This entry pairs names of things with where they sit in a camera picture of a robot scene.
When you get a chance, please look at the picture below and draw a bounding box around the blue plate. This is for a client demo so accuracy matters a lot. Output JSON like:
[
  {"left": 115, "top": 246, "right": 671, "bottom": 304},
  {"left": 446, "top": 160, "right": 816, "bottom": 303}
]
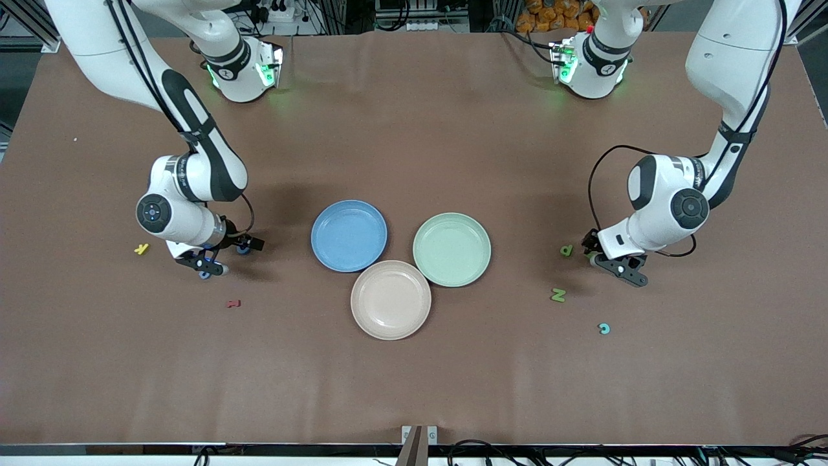
[{"left": 310, "top": 199, "right": 388, "bottom": 273}]

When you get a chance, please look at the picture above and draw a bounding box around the light green plate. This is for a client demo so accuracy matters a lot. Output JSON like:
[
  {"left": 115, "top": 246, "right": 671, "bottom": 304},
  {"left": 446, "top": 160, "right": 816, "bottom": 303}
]
[{"left": 412, "top": 212, "right": 492, "bottom": 288}]

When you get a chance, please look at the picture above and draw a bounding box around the beige plate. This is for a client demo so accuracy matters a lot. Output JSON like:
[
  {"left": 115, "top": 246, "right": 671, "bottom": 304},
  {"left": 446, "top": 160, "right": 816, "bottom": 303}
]
[{"left": 350, "top": 260, "right": 432, "bottom": 341}]

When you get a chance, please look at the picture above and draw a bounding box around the brown table cover sheet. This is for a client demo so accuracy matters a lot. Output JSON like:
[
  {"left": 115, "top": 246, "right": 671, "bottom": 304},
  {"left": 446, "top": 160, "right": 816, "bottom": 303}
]
[{"left": 0, "top": 32, "right": 828, "bottom": 447}]

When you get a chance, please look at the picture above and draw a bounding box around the bag of oranges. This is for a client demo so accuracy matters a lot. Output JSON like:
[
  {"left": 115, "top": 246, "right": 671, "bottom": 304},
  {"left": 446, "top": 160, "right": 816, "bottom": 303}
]
[{"left": 516, "top": 0, "right": 596, "bottom": 33}]

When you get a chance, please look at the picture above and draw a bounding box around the white power strip with plugs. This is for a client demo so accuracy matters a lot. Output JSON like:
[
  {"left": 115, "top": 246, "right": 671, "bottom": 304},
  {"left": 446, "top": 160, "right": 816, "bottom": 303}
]
[{"left": 249, "top": 0, "right": 295, "bottom": 23}]

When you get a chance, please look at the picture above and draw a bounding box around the long white power strip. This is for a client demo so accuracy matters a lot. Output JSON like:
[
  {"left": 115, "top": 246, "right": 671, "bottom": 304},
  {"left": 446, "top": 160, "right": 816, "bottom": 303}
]
[{"left": 406, "top": 19, "right": 470, "bottom": 32}]

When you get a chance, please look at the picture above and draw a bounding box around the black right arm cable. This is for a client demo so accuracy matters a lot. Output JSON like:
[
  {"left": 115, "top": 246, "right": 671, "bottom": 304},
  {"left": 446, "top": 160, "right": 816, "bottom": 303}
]
[{"left": 107, "top": 0, "right": 256, "bottom": 237}]

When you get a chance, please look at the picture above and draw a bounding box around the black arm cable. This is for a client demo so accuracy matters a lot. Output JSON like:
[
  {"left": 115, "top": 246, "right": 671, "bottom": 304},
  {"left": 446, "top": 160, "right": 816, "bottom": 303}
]
[
  {"left": 587, "top": 0, "right": 787, "bottom": 258},
  {"left": 107, "top": 0, "right": 256, "bottom": 237}
]

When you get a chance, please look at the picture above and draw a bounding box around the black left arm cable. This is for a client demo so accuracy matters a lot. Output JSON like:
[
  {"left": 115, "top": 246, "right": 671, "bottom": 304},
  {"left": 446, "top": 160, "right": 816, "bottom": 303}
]
[{"left": 587, "top": 0, "right": 787, "bottom": 258}]

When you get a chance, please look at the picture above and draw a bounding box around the black table edge rail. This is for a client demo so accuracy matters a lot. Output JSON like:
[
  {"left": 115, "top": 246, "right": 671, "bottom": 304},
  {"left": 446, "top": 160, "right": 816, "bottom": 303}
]
[{"left": 0, "top": 443, "right": 828, "bottom": 458}]

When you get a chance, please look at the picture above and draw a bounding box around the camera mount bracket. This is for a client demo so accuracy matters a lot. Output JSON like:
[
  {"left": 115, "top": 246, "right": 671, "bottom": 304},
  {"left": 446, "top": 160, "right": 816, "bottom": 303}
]
[{"left": 396, "top": 425, "right": 439, "bottom": 466}]

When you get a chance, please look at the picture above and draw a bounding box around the aluminium frame post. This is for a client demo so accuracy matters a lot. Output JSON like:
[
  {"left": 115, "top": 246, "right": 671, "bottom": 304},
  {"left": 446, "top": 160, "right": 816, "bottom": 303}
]
[
  {"left": 786, "top": 0, "right": 828, "bottom": 46},
  {"left": 0, "top": 0, "right": 62, "bottom": 54}
]

